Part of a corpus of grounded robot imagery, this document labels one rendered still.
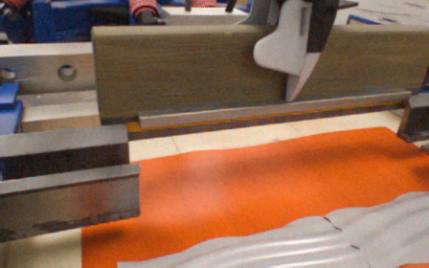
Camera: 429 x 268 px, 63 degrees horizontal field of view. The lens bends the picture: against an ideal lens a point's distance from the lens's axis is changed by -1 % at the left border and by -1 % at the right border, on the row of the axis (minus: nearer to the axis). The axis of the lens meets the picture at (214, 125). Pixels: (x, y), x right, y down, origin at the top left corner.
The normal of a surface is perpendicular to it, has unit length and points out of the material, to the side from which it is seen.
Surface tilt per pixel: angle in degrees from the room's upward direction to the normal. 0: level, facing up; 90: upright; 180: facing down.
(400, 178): 0
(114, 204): 90
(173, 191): 0
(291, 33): 83
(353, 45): 89
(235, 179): 0
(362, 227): 32
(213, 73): 89
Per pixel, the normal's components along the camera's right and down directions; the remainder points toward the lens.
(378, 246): 0.37, -0.51
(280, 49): 0.36, 0.34
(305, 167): 0.07, -0.89
